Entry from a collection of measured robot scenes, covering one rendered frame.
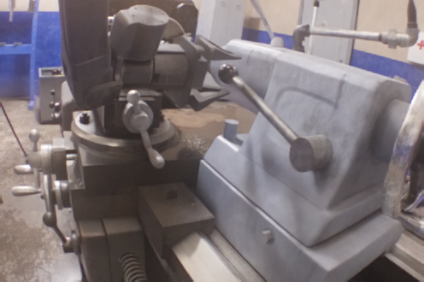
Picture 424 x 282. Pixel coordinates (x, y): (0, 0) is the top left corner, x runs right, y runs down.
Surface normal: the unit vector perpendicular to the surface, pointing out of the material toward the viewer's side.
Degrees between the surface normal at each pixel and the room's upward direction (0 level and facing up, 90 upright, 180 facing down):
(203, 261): 36
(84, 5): 120
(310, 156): 90
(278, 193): 62
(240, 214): 90
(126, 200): 90
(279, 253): 90
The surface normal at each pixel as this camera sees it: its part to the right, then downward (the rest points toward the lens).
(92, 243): 0.49, 0.33
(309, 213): -0.69, -0.42
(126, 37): 0.59, 0.72
